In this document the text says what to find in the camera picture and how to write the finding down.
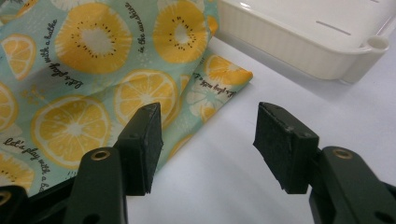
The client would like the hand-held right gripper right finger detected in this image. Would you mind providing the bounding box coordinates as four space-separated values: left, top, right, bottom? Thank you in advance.
252 101 396 224

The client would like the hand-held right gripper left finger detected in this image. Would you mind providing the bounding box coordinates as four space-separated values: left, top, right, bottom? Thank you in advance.
64 102 164 224

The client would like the lemon print cloth bag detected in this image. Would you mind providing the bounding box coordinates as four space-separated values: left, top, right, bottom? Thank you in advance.
0 0 254 198

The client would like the white plastic tray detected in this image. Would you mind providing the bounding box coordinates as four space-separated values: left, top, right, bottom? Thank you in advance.
214 0 396 84

